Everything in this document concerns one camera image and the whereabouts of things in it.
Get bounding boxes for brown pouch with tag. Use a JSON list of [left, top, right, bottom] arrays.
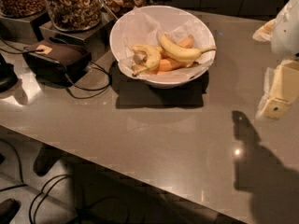
[[22, 40, 92, 87]]

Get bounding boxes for black cable on table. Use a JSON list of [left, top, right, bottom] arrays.
[[0, 35, 112, 100]]

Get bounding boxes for metal stand under almond jar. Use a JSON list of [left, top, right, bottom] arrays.
[[0, 11, 50, 44]]

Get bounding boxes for white ceramic bowl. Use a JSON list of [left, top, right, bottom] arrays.
[[109, 6, 216, 89]]

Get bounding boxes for black round device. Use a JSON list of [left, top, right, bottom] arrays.
[[0, 54, 18, 92]]

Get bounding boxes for dark shoe on floor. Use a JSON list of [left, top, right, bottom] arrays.
[[0, 199, 21, 224]]

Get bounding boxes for orange banana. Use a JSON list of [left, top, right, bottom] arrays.
[[178, 35, 193, 49], [157, 59, 192, 72]]

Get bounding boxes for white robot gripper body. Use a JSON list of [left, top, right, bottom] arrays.
[[271, 0, 299, 58]]

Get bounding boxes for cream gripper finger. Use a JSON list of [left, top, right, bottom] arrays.
[[252, 19, 276, 42], [257, 60, 299, 119]]

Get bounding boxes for glass jar of almonds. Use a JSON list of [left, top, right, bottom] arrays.
[[0, 0, 45, 18]]

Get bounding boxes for orange banana lower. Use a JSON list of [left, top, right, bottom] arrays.
[[157, 59, 192, 72]]

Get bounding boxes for orange banana upper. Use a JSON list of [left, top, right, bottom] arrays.
[[178, 35, 193, 49]]

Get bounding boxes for white paper bowl liner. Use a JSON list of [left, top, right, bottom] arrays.
[[109, 6, 216, 89]]

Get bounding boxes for black floor cable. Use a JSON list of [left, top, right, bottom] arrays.
[[0, 138, 132, 224]]

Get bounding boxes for curled spotted yellow banana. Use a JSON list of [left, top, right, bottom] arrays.
[[132, 45, 162, 77]]

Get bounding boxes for metal stand under nut jar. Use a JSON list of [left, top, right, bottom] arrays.
[[39, 12, 114, 61]]

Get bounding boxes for yellow banana with long stem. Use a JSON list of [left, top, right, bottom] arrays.
[[160, 35, 216, 63]]

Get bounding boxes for glass jar of mixed nuts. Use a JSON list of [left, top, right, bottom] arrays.
[[45, 0, 102, 32]]

